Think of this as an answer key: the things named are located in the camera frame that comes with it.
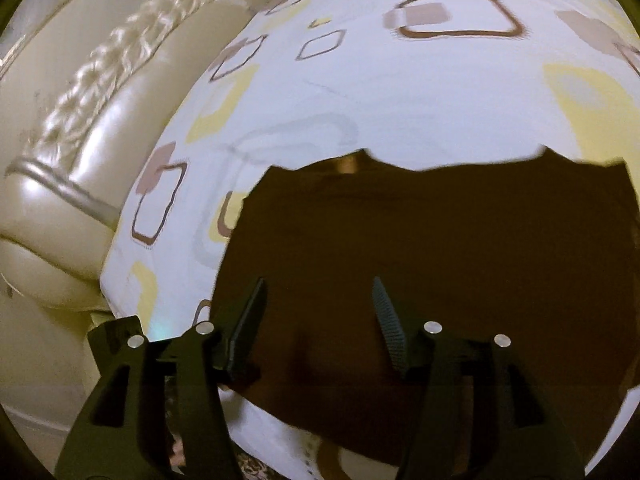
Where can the cream leather bed headboard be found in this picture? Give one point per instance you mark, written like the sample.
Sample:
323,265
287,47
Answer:
100,160

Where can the dark patterned rug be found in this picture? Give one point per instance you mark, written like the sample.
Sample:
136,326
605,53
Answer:
260,470

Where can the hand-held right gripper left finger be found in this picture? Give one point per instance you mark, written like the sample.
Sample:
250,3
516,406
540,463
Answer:
247,325

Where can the white patterned bed sheet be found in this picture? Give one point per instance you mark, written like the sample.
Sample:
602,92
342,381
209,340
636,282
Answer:
400,100

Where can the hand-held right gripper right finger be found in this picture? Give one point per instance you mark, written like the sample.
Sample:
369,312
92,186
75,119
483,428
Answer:
390,325

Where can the brown plaid sweater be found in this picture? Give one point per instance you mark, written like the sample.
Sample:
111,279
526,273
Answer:
400,220

